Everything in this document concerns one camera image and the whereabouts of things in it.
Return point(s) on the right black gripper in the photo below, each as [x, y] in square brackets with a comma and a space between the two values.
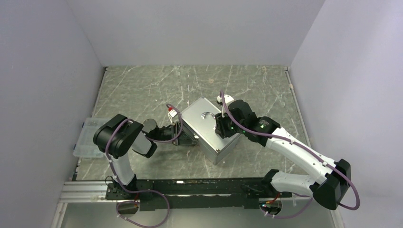
[220, 128]

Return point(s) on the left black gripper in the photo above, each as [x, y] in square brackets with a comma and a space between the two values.
[184, 139]

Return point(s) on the grey metal medicine case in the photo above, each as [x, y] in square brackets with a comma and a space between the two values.
[199, 122]

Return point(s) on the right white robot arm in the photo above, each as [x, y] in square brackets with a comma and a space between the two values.
[327, 181]

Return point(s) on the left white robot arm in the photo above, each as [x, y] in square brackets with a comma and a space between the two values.
[120, 135]

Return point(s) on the clear plastic storage box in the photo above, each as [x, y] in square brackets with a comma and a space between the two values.
[85, 148]

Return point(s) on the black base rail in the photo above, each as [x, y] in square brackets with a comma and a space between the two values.
[248, 193]

